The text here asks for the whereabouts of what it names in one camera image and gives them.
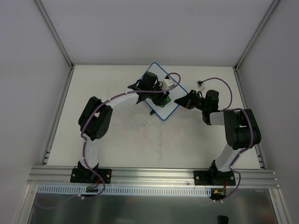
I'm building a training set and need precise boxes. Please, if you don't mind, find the left aluminium frame post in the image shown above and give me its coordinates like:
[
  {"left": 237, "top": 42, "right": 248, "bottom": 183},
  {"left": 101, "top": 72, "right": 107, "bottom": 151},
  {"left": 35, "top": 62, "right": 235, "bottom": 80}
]
[{"left": 33, "top": 0, "right": 74, "bottom": 69}]

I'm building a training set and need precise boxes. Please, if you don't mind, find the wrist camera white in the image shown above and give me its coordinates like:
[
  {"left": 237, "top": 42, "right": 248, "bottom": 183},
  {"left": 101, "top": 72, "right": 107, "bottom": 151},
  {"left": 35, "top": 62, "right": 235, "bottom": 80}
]
[
  {"left": 162, "top": 78, "right": 176, "bottom": 90},
  {"left": 196, "top": 80, "right": 205, "bottom": 92}
]

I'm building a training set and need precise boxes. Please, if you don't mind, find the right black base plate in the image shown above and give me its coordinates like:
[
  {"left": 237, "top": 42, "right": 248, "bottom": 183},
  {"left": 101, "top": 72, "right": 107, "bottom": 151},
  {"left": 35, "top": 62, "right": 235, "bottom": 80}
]
[{"left": 193, "top": 170, "right": 236, "bottom": 186}]

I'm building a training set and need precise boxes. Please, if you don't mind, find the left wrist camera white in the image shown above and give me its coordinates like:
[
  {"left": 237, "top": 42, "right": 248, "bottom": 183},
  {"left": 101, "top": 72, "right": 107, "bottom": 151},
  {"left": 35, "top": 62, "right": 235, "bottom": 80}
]
[{"left": 162, "top": 78, "right": 176, "bottom": 90}]

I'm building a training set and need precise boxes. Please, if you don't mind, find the right aluminium frame post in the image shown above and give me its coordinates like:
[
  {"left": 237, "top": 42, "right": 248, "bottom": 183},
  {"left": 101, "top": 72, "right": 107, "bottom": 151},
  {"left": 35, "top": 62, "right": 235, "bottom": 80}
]
[{"left": 233, "top": 0, "right": 281, "bottom": 70}]

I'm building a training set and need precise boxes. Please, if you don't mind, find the black object bottom edge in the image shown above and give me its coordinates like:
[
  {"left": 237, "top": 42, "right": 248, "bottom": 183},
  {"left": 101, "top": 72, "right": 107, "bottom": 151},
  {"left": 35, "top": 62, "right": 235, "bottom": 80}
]
[{"left": 218, "top": 215, "right": 229, "bottom": 224}]

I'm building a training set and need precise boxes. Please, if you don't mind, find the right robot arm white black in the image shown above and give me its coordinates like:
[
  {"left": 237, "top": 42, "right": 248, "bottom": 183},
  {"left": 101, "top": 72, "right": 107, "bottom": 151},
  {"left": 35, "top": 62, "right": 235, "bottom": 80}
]
[{"left": 175, "top": 90, "right": 261, "bottom": 186}]

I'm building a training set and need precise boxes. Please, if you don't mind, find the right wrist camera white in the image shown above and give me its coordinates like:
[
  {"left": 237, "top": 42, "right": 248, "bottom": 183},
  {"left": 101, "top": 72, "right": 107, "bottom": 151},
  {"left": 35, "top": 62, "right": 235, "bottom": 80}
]
[{"left": 196, "top": 80, "right": 205, "bottom": 92}]

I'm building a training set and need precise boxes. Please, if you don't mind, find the blue framed whiteboard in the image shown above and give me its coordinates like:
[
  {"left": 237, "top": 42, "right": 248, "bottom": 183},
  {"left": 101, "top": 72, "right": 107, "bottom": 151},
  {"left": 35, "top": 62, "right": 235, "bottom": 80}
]
[{"left": 145, "top": 62, "right": 188, "bottom": 121}]

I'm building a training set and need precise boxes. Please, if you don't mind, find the white slotted cable duct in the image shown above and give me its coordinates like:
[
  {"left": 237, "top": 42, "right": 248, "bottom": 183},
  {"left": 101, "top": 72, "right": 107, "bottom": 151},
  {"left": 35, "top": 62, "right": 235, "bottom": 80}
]
[{"left": 37, "top": 185, "right": 212, "bottom": 197}]

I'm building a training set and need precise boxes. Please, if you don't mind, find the green bone-shaped eraser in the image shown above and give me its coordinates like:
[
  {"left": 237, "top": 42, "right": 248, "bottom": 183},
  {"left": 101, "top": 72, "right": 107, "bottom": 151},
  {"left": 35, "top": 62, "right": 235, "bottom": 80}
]
[{"left": 160, "top": 96, "right": 171, "bottom": 108}]

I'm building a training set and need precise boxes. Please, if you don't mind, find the aluminium mounting rail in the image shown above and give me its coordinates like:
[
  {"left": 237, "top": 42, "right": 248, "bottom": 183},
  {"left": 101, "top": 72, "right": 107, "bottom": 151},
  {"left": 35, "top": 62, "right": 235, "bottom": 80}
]
[{"left": 27, "top": 166, "right": 280, "bottom": 189}]

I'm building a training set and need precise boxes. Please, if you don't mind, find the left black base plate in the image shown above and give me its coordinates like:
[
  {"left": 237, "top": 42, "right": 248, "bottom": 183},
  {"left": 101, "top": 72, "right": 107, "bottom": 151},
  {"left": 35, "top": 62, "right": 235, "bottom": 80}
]
[{"left": 70, "top": 167, "right": 112, "bottom": 184}]

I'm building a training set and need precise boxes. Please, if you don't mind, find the aluminium frame post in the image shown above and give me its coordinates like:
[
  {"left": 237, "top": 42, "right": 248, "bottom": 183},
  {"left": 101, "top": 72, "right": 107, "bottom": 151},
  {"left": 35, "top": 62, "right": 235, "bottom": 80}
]
[
  {"left": 33, "top": 0, "right": 74, "bottom": 69},
  {"left": 233, "top": 0, "right": 281, "bottom": 70}
]

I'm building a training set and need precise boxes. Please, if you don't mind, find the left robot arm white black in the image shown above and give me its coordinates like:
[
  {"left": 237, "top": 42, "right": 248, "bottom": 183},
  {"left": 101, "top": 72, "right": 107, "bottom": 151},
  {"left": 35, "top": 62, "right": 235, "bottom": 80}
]
[{"left": 70, "top": 72, "right": 176, "bottom": 183}]

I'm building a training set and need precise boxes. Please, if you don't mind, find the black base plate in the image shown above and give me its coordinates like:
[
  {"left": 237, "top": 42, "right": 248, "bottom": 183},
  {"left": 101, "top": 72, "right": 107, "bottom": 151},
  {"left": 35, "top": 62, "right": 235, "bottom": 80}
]
[
  {"left": 193, "top": 170, "right": 236, "bottom": 186},
  {"left": 70, "top": 167, "right": 112, "bottom": 184}
]

